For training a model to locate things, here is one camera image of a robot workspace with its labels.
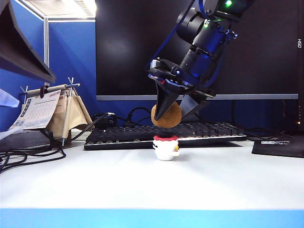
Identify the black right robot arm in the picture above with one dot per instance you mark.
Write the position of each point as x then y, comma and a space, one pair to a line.
206, 35

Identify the black angled shelf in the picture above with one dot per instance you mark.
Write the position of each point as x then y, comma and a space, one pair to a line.
14, 47

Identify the white paper sheet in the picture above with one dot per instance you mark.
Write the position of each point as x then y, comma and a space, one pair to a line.
7, 98

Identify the white desk calendar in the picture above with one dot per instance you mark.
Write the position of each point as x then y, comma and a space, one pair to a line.
38, 111

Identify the beige canvas tent stand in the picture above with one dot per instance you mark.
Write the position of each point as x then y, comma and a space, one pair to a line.
71, 111

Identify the black power adapter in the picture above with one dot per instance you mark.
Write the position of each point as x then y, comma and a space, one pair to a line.
104, 122

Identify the brown fuzzy kiwi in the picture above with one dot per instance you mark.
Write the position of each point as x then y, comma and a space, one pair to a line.
172, 118

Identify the black flat pad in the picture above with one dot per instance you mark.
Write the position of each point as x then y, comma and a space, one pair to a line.
23, 140

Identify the white red-topped toy cup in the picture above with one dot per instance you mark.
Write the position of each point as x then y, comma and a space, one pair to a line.
165, 149

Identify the black device with HSD print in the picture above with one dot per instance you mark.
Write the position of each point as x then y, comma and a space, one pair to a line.
301, 71

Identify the black computer monitor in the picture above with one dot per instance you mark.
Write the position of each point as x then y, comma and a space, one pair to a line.
123, 47

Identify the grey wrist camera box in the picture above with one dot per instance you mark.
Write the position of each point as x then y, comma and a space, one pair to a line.
155, 64

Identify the blue office partition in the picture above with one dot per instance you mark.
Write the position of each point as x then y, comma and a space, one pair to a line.
71, 59

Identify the black mouse pad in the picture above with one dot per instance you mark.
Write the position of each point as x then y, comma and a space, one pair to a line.
273, 149

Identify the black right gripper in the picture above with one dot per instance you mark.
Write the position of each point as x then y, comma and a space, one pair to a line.
180, 79

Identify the black computer keyboard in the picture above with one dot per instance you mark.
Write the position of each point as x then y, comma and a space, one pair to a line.
118, 137

